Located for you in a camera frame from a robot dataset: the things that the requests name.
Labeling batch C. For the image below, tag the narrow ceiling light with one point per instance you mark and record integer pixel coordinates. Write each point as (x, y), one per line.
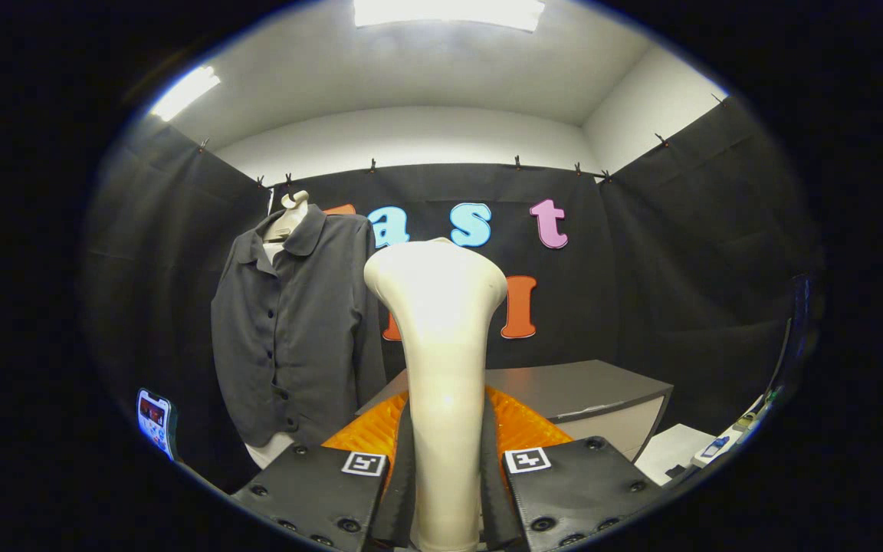
(185, 92)

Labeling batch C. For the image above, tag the white side table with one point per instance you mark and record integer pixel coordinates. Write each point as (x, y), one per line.
(671, 448)

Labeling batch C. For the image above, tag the large ceiling light panel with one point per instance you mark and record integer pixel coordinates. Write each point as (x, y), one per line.
(449, 11)

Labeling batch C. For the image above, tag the white garment steamer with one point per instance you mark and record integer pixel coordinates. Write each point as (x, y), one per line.
(441, 368)

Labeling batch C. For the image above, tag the cream plastic hanger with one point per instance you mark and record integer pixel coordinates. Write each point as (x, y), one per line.
(292, 218)

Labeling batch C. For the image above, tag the grey-topped white cabinet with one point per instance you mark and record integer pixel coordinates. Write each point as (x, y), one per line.
(579, 383)

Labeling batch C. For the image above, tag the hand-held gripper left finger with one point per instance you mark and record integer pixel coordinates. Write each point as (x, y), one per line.
(402, 491)

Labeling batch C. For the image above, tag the grey button-up shirt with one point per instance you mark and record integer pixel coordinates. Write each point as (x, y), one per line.
(296, 337)

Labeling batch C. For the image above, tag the smartphone with lit screen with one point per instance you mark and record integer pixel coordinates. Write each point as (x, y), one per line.
(155, 422)

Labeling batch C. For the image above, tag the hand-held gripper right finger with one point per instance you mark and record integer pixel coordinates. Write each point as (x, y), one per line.
(491, 491)

